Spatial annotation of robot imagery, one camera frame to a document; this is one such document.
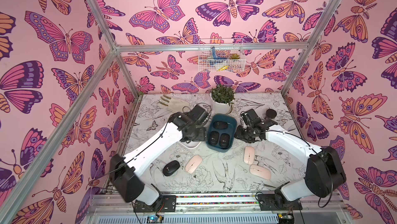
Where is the white storage tray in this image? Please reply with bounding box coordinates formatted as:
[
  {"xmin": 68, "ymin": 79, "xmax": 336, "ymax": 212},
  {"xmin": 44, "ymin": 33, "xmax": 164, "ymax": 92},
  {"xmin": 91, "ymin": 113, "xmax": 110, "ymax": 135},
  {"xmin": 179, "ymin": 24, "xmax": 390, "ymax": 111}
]
[{"xmin": 180, "ymin": 141, "xmax": 202, "ymax": 149}]

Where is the black mouse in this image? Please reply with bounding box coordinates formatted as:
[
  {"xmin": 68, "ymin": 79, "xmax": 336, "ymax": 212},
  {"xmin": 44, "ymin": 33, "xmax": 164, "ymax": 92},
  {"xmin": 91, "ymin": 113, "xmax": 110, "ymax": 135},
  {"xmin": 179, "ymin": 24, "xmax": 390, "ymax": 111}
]
[
  {"xmin": 219, "ymin": 133, "xmax": 230, "ymax": 149},
  {"xmin": 212, "ymin": 120, "xmax": 228, "ymax": 130},
  {"xmin": 208, "ymin": 131, "xmax": 220, "ymax": 146},
  {"xmin": 162, "ymin": 160, "xmax": 181, "ymax": 177}
]

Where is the pink mouse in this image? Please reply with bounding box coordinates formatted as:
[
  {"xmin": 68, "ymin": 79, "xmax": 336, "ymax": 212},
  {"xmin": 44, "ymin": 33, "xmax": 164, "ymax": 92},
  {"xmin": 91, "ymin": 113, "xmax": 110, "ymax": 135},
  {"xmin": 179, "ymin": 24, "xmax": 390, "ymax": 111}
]
[
  {"xmin": 249, "ymin": 165, "xmax": 271, "ymax": 180},
  {"xmin": 244, "ymin": 146, "xmax": 255, "ymax": 165},
  {"xmin": 185, "ymin": 155, "xmax": 203, "ymax": 174}
]

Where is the teal storage box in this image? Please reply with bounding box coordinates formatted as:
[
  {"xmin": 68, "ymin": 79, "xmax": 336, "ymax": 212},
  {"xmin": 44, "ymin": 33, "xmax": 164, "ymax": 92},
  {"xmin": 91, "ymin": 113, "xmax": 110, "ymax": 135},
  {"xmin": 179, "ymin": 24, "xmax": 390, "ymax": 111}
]
[{"xmin": 206, "ymin": 114, "xmax": 237, "ymax": 153}]

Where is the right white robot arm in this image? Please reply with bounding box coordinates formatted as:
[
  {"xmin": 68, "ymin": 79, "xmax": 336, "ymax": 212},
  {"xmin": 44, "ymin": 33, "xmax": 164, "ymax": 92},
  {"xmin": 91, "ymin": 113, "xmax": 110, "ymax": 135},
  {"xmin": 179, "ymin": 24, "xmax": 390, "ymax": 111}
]
[{"xmin": 235, "ymin": 117, "xmax": 346, "ymax": 208}]

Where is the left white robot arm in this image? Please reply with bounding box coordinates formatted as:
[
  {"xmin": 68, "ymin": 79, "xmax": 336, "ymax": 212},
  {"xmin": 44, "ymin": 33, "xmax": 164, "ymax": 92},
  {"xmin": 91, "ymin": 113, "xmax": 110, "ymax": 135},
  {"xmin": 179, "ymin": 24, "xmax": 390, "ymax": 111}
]
[{"xmin": 109, "ymin": 109, "xmax": 208, "ymax": 205}]

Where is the black round jar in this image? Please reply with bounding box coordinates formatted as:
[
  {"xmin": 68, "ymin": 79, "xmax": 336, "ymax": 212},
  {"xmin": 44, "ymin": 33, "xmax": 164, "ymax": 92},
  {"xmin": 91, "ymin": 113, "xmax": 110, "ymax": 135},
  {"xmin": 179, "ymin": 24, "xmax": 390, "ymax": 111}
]
[{"xmin": 265, "ymin": 109, "xmax": 277, "ymax": 119}]

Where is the beige work glove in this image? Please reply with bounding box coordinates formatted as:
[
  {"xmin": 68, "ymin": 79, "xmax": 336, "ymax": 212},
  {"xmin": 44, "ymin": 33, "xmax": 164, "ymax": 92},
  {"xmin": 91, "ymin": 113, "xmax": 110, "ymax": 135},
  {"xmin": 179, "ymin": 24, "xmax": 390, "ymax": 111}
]
[{"xmin": 157, "ymin": 95, "xmax": 191, "ymax": 112}]

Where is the potted green plant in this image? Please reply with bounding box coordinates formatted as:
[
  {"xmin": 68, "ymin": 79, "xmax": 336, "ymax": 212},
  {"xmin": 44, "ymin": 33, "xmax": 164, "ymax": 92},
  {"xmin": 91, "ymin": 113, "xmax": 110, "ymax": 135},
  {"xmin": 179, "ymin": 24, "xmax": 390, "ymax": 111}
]
[{"xmin": 210, "ymin": 84, "xmax": 235, "ymax": 114}]

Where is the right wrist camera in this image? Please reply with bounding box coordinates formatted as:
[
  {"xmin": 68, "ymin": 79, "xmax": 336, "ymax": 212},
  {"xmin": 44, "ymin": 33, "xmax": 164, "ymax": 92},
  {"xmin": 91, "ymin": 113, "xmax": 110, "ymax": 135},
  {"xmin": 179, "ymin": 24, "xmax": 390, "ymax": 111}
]
[{"xmin": 242, "ymin": 109, "xmax": 262, "ymax": 127}]

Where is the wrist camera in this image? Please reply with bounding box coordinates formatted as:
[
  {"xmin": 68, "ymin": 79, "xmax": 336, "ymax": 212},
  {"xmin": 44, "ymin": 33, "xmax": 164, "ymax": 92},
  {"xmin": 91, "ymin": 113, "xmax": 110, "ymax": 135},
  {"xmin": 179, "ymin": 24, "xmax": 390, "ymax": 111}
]
[
  {"xmin": 242, "ymin": 109, "xmax": 262, "ymax": 127},
  {"xmin": 187, "ymin": 105, "xmax": 208, "ymax": 125}
]

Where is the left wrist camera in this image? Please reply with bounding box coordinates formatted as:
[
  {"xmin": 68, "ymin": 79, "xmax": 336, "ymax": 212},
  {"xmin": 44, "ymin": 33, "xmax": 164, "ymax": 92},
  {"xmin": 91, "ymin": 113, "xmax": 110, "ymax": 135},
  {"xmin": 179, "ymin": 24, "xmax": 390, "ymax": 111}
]
[{"xmin": 187, "ymin": 105, "xmax": 208, "ymax": 125}]

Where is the white wire basket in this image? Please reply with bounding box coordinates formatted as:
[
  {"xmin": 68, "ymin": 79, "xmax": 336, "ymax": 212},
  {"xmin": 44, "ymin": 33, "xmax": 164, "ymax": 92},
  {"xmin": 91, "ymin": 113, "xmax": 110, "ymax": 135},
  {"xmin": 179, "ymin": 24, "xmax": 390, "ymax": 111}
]
[{"xmin": 197, "ymin": 39, "xmax": 246, "ymax": 73}]

